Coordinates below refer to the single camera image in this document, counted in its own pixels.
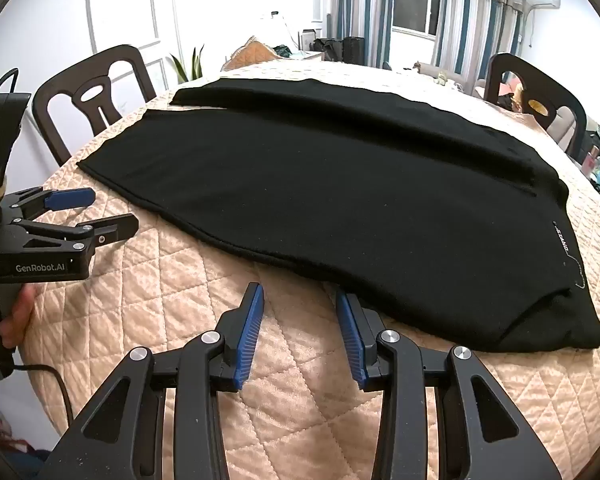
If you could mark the person's left hand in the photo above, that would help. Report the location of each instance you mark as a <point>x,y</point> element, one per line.
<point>17,317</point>

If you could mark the black pants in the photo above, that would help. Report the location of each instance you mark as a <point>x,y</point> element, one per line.
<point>330,200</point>

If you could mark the dark wooden chair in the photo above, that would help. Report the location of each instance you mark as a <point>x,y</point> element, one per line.
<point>570,115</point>
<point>60,95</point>

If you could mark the striped curtain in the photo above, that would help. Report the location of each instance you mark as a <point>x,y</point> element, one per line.
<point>362,5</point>
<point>472,25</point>

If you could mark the grey sofa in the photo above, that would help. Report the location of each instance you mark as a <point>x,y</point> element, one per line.
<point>445,72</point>

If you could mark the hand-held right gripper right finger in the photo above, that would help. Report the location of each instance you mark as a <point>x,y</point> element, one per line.
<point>349,330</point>

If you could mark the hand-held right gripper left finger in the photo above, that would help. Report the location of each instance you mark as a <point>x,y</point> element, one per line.
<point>250,330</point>

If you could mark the beige quilted table cover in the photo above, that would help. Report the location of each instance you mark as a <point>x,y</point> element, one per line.
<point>180,300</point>

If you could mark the black bag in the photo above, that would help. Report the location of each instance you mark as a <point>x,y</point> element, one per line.
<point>337,50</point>

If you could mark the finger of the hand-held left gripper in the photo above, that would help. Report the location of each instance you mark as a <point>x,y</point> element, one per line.
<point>67,198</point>
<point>110,230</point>

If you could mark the green potted plant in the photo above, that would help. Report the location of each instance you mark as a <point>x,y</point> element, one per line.
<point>184,67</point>

